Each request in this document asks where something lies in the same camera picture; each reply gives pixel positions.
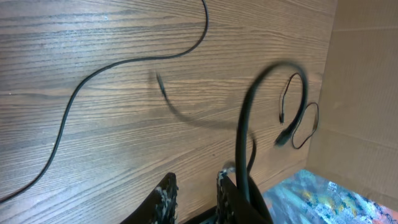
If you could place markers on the black usb cable long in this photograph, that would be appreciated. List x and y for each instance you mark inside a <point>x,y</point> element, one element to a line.
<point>80,86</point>

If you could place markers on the black usb cable short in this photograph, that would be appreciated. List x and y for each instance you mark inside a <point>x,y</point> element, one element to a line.
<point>245,151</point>

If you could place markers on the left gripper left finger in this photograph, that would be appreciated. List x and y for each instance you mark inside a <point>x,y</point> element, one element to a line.
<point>159,206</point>

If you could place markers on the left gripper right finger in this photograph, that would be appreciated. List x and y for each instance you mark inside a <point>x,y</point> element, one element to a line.
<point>233,208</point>

